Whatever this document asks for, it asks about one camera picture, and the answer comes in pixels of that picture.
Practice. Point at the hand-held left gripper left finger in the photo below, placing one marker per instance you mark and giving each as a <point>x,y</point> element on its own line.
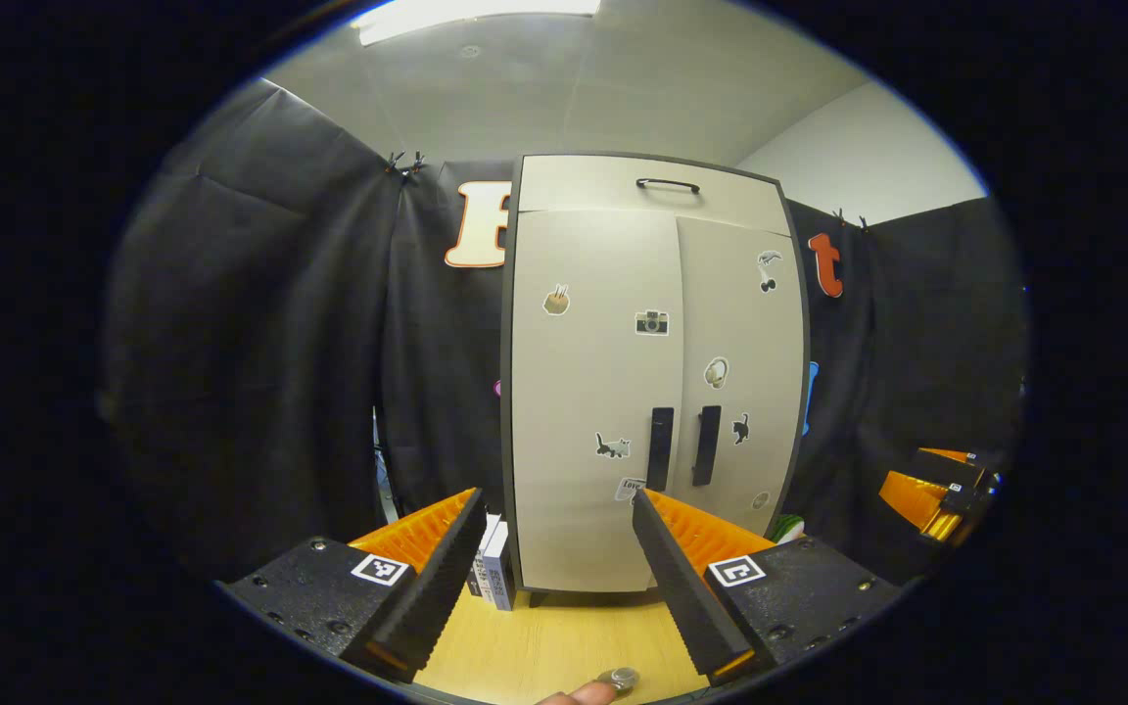
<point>437,587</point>

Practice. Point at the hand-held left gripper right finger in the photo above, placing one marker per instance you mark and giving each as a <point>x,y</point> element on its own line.
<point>677,587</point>

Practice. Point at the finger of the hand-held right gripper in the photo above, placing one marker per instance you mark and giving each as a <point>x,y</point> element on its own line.
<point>912,494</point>
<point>951,468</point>

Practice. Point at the white cabinet door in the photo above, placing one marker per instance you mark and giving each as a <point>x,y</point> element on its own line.
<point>584,392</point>
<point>750,333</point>

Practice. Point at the white and grey cabinet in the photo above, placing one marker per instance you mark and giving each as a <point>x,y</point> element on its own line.
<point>574,186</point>

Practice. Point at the white cabinet drawer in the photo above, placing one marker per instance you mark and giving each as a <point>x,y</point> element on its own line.
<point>574,186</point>

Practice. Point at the white book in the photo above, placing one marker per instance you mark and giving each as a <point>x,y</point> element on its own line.
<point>486,558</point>

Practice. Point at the grey blue book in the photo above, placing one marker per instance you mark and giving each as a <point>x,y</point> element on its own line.
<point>500,578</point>

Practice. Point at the black backdrop cloth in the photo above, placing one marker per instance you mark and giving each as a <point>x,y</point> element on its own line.
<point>260,343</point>

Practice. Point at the ceiling light panel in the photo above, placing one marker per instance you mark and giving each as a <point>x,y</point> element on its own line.
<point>476,15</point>

